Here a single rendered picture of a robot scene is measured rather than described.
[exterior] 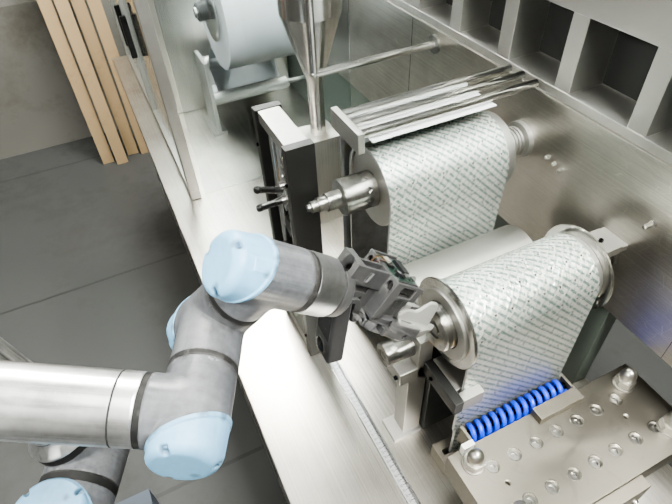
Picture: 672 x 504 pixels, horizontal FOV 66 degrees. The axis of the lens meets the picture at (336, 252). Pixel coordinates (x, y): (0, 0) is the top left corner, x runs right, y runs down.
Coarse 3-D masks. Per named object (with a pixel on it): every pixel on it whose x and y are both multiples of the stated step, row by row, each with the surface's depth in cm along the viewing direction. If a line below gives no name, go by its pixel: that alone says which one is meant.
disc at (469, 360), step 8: (424, 280) 79; (432, 280) 77; (440, 280) 75; (424, 288) 80; (440, 288) 75; (448, 288) 73; (448, 296) 74; (456, 296) 72; (456, 304) 72; (464, 312) 71; (464, 320) 72; (472, 328) 71; (472, 336) 71; (472, 344) 72; (440, 352) 83; (472, 352) 73; (448, 360) 81; (456, 360) 78; (464, 360) 76; (472, 360) 73; (464, 368) 77
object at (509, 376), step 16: (576, 320) 83; (544, 336) 81; (560, 336) 84; (576, 336) 88; (512, 352) 80; (528, 352) 83; (544, 352) 86; (560, 352) 89; (480, 368) 78; (496, 368) 81; (512, 368) 84; (528, 368) 87; (544, 368) 90; (560, 368) 94; (464, 384) 80; (480, 384) 82; (496, 384) 85; (512, 384) 88; (528, 384) 92; (496, 400) 90; (464, 416) 88; (480, 416) 91
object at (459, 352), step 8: (592, 256) 80; (600, 272) 80; (600, 280) 80; (432, 288) 77; (600, 288) 81; (424, 296) 80; (432, 296) 77; (440, 296) 75; (448, 304) 73; (448, 312) 74; (456, 312) 72; (456, 320) 73; (456, 328) 74; (464, 328) 72; (464, 336) 72; (464, 344) 73; (448, 352) 79; (456, 352) 76; (464, 352) 74
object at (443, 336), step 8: (424, 304) 78; (440, 304) 76; (440, 312) 75; (432, 320) 77; (440, 320) 74; (448, 320) 74; (432, 328) 77; (440, 328) 75; (448, 328) 74; (432, 336) 78; (440, 336) 76; (448, 336) 74; (456, 336) 74; (440, 344) 77; (448, 344) 75; (456, 344) 76
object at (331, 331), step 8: (344, 312) 64; (320, 320) 69; (328, 320) 66; (336, 320) 65; (344, 320) 65; (320, 328) 70; (328, 328) 67; (336, 328) 66; (344, 328) 67; (320, 336) 70; (328, 336) 67; (336, 336) 67; (344, 336) 68; (320, 344) 70; (328, 344) 68; (336, 344) 68; (344, 344) 69; (328, 352) 69; (336, 352) 69; (328, 360) 70; (336, 360) 70
